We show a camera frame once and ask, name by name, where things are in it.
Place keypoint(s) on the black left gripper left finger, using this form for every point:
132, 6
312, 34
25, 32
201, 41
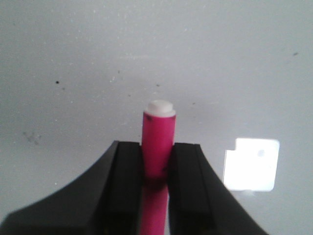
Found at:
104, 200

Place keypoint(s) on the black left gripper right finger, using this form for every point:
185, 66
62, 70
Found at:
199, 203

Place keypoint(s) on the pink highlighter pen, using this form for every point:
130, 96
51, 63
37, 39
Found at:
158, 129

